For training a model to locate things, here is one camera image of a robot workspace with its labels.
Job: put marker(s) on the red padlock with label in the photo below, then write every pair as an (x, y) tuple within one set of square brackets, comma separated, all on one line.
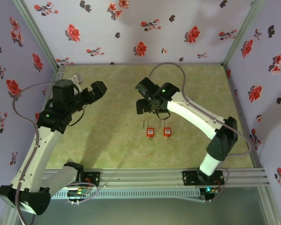
[(150, 132), (167, 132)]

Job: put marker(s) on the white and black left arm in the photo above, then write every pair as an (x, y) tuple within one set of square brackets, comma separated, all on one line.
[(37, 152)]

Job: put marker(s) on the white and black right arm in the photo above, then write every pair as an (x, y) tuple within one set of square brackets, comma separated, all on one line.
[(192, 112)]

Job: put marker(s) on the circuit board with connectors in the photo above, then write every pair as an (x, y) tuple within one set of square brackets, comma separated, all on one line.
[(78, 193), (209, 189)]

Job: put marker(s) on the grey metal panel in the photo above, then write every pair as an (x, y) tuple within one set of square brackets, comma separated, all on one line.
[(140, 213)]

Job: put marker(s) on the aluminium side rail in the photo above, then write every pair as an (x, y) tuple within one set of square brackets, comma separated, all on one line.
[(236, 98), (59, 72)]

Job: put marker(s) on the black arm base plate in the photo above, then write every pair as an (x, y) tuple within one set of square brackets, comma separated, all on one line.
[(94, 179), (188, 178)]

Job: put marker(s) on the aluminium corner post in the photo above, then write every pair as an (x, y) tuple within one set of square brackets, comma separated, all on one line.
[(243, 28), (37, 30)]

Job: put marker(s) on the aluminium front rail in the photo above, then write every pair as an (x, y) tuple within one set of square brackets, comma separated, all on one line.
[(140, 178)]

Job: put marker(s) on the aluminium front post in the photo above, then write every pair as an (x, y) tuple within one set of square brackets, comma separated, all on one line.
[(7, 219), (270, 206)]

